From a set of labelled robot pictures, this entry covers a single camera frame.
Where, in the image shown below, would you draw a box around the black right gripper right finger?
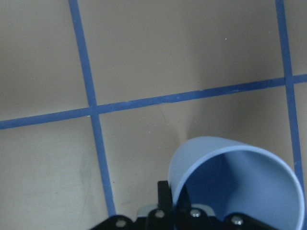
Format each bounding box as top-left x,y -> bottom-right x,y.
176,185 -> 214,230

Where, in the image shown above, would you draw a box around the blue cup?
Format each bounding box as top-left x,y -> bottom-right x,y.
168,137 -> 305,230

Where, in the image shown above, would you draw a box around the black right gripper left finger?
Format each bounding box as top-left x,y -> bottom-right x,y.
145,181 -> 173,230

